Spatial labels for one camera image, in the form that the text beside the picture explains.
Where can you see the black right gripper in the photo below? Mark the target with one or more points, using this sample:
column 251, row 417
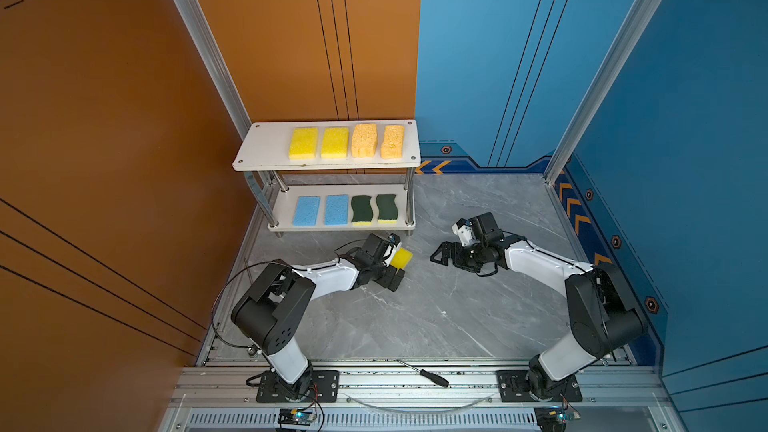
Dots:
column 456, row 249

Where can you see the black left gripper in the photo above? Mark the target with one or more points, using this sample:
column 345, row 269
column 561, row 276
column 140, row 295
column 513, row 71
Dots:
column 388, row 280

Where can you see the green yellow scouring sponge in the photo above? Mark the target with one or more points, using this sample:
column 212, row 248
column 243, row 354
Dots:
column 362, row 210
column 388, row 212

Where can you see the blue sponge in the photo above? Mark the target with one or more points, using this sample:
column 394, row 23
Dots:
column 336, row 210
column 306, row 211

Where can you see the orange yellow sponge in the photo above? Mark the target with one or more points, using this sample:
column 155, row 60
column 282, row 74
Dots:
column 392, row 144
column 364, row 141

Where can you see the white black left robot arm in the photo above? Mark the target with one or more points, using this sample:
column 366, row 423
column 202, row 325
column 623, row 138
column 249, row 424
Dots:
column 271, row 310

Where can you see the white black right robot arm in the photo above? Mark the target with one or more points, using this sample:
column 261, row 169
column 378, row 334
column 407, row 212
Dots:
column 604, row 313

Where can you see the white two-tier shelf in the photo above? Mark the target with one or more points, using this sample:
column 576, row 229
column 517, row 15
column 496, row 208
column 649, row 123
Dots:
column 272, row 148

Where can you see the left green circuit board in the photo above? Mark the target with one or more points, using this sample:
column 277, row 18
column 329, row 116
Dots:
column 296, row 419

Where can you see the green circuit board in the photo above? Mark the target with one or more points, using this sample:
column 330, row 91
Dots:
column 296, row 419
column 550, row 420

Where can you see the right green circuit board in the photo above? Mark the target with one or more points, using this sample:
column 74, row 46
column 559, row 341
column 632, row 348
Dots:
column 550, row 420

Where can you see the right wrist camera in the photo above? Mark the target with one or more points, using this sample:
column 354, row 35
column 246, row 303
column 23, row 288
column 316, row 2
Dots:
column 463, row 230

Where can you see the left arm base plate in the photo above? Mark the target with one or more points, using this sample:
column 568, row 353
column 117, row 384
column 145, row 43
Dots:
column 320, row 385

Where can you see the black handled screwdriver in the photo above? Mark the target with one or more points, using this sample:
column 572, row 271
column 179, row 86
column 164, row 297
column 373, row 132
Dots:
column 434, row 378

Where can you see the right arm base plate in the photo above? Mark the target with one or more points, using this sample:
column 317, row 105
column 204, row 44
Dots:
column 532, row 386

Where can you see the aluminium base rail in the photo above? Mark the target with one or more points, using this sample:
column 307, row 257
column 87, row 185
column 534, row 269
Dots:
column 383, row 395

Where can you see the right aluminium corner post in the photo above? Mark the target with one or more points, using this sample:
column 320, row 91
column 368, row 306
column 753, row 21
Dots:
column 631, row 30

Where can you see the aluminium corner post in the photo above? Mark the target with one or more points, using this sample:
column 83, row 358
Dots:
column 203, row 38
column 631, row 30

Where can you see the left aluminium corner post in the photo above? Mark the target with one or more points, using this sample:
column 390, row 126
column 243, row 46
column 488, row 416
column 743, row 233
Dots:
column 203, row 38

